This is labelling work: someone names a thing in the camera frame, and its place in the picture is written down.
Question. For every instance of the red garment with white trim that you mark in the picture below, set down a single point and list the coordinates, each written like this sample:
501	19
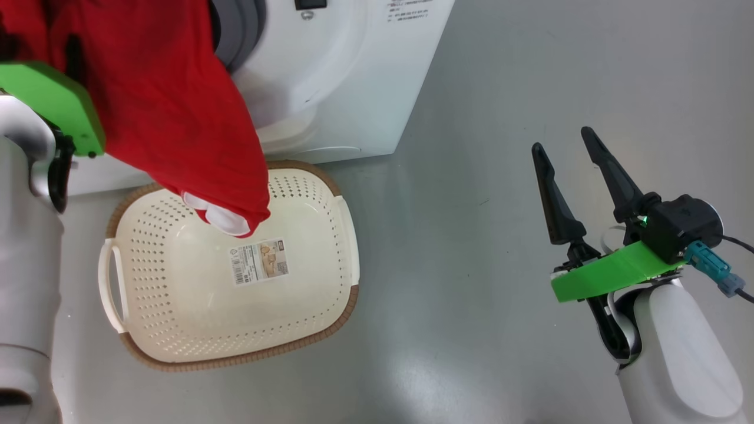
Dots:
159	106

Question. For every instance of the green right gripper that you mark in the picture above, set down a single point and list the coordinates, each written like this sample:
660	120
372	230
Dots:
618	271

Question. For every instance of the paper basket label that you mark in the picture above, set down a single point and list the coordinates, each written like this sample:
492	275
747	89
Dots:
259	262

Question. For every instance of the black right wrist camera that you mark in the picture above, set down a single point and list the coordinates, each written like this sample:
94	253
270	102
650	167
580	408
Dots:
683	227

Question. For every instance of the white front-load washing machine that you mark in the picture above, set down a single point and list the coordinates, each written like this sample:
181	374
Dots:
353	88

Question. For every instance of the cream perforated laundry basket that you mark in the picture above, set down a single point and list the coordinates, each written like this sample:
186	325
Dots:
194	312

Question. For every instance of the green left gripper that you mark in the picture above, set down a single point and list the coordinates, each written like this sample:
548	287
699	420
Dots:
53	100

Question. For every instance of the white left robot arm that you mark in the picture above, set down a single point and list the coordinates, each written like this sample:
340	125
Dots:
26	282

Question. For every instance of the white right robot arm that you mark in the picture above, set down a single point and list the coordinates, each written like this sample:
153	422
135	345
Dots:
677	353

